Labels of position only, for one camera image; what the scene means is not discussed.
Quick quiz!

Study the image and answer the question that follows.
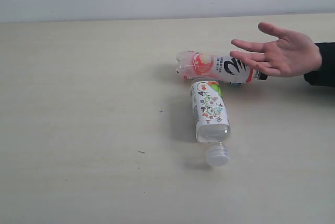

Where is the person's open hand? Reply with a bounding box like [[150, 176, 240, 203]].
[[230, 22, 322, 77]]

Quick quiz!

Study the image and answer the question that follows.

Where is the floral label clear bottle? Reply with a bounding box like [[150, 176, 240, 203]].
[[191, 78, 231, 167]]

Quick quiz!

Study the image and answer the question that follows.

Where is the black sleeved forearm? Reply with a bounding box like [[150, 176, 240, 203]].
[[304, 42, 334, 87]]

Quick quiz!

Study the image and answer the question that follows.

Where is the pink peach soda bottle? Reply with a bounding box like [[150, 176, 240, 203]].
[[176, 51, 267, 85]]

